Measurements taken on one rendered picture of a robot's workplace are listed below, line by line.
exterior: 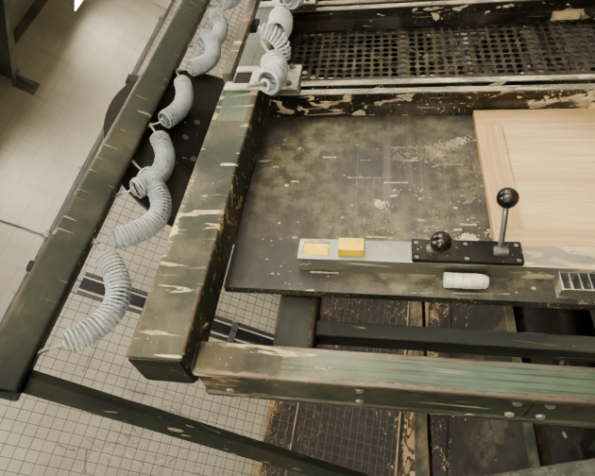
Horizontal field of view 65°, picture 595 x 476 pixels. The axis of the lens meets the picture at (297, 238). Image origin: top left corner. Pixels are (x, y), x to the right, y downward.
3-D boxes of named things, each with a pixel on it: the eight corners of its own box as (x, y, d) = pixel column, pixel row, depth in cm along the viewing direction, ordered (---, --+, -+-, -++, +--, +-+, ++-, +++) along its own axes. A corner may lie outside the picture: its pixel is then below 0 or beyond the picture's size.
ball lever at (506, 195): (512, 262, 85) (523, 191, 80) (490, 261, 86) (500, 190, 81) (507, 253, 89) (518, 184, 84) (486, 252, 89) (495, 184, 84)
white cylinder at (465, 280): (442, 290, 89) (486, 293, 87) (445, 281, 86) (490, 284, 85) (441, 277, 91) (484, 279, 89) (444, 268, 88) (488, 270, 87)
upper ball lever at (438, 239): (442, 260, 89) (454, 252, 76) (422, 259, 90) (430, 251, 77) (442, 240, 90) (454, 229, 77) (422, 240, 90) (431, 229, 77)
